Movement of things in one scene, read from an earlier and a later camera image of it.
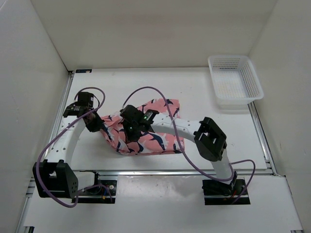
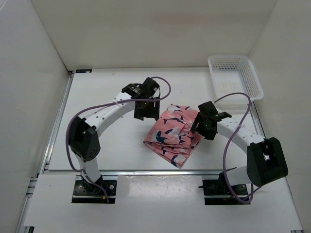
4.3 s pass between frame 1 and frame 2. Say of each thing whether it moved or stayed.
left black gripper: moved
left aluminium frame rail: stayed
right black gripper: moved
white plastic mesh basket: stayed
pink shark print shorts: moved
